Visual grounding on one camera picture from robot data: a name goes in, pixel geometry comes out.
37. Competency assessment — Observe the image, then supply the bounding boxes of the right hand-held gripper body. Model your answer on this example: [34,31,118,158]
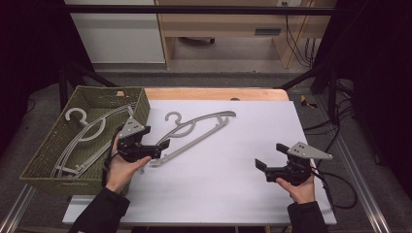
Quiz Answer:
[264,141,333,187]

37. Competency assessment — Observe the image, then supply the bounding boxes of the person's left hand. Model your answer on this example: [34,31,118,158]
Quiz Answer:
[104,134,153,195]

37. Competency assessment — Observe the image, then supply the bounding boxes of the white wall outlet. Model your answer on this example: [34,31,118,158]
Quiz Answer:
[276,0,302,8]

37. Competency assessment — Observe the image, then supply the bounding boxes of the beige wooden desk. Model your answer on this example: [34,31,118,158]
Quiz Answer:
[154,0,338,71]

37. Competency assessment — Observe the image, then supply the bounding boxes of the black metal stand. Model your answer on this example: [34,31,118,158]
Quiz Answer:
[278,62,340,121]
[57,62,119,111]

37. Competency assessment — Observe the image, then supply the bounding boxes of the black cables behind desk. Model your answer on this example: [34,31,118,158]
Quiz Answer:
[284,14,317,69]

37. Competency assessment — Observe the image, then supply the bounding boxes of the black horizontal frame bar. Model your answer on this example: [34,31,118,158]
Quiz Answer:
[62,4,338,17]

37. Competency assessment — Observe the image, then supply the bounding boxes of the grey plastic clothes hanger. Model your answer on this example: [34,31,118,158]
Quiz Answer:
[51,107,135,179]
[51,105,135,179]
[149,110,237,168]
[52,106,135,180]

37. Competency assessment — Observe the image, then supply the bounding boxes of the aluminium rail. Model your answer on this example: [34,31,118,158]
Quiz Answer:
[0,183,37,233]
[315,96,394,233]

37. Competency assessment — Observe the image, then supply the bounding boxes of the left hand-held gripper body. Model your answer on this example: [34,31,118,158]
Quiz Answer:
[116,116,163,163]

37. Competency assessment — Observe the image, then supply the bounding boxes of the green woven basket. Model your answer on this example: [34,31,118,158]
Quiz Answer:
[18,85,152,197]

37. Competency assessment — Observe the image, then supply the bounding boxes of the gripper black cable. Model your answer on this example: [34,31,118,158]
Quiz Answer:
[101,127,122,187]
[310,167,359,211]

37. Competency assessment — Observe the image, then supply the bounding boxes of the white cabinet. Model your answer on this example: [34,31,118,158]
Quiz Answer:
[64,0,166,64]

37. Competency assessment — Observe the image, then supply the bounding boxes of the person's right hand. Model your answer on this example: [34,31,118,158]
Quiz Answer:
[276,161,317,205]

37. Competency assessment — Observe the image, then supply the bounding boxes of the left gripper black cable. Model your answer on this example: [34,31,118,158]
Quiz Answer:
[101,127,122,187]

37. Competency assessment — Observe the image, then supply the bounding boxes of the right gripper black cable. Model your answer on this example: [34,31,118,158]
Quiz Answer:
[310,167,359,211]

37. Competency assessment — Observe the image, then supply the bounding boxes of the white table sheet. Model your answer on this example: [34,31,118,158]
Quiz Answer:
[62,99,338,226]

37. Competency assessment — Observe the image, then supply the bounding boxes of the black floor cables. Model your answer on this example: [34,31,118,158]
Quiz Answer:
[303,81,358,137]

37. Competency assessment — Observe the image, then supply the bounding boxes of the black curtain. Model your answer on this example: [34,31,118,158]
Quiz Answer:
[0,0,95,156]
[314,0,412,198]

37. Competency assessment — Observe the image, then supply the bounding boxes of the yellow and black tool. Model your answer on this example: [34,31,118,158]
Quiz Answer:
[299,94,319,110]

